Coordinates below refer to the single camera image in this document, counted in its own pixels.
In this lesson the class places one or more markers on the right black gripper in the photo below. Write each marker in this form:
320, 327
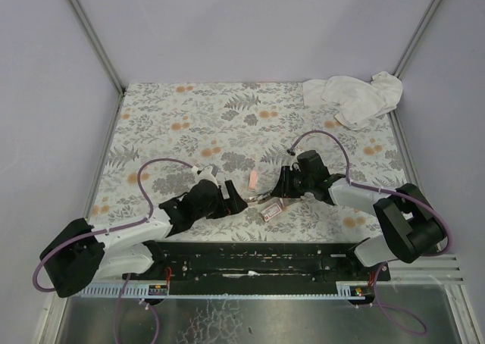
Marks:
284, 182

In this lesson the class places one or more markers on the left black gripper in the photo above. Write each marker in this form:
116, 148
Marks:
230, 196

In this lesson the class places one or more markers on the red white staple box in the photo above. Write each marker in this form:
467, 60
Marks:
271, 211

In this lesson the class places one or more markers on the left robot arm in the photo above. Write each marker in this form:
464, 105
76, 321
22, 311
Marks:
81, 253

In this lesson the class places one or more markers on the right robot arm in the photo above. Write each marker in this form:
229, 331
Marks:
409, 226

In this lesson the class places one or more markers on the floral patterned table mat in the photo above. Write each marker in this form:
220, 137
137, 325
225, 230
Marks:
164, 129

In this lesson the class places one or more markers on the white crumpled cloth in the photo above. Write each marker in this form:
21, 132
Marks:
356, 102

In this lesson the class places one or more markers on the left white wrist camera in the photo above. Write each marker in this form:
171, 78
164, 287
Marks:
208, 172

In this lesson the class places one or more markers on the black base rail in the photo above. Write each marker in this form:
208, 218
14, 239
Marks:
188, 260

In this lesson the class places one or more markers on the white cable duct strip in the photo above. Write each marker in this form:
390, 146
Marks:
251, 287

